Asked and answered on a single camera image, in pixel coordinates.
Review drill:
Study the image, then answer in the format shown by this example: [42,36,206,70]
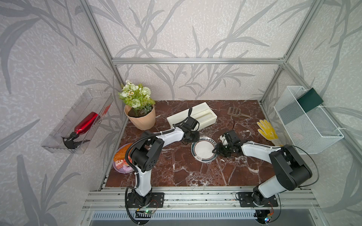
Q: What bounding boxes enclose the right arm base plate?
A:
[235,192,279,208]

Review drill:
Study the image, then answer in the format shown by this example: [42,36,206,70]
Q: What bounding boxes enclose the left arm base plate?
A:
[125,192,165,208]

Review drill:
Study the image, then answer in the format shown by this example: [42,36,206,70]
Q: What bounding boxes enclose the cream plastic wrap dispenser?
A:
[166,102,217,130]

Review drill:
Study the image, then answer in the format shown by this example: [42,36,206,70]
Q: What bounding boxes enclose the terracotta flower pot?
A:
[124,105,156,131]

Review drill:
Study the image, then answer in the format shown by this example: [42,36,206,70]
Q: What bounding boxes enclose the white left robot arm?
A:
[125,126,200,198]

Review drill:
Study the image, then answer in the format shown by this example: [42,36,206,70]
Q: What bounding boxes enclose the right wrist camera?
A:
[220,130,240,146]

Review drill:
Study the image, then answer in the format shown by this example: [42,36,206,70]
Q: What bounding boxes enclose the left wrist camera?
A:
[183,117,199,131]

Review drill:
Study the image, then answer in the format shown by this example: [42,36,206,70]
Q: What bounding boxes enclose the white green artificial flowers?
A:
[118,80,155,117]

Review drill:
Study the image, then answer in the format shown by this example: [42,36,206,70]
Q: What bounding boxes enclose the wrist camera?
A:
[183,117,199,131]
[220,130,240,146]

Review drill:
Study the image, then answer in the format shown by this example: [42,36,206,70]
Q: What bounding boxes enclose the white plate green rim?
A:
[190,137,218,163]

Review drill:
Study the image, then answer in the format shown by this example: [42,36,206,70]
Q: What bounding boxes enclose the white wire mesh basket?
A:
[274,86,344,154]

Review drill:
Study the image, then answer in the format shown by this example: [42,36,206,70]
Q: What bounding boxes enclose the clear wall-mounted plastic bin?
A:
[41,89,114,154]

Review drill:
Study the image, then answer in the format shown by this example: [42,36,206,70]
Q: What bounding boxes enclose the red spray bottle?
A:
[62,104,111,150]

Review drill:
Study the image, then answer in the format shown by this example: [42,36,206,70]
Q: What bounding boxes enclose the yellow rubber glove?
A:
[257,120,279,141]

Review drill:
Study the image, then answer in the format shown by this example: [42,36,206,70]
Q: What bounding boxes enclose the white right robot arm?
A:
[213,141,313,205]

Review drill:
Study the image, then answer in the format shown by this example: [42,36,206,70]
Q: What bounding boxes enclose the brown slotted spatula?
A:
[227,107,251,118]

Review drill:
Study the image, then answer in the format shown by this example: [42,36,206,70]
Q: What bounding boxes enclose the purple plate with food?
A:
[112,143,134,174]

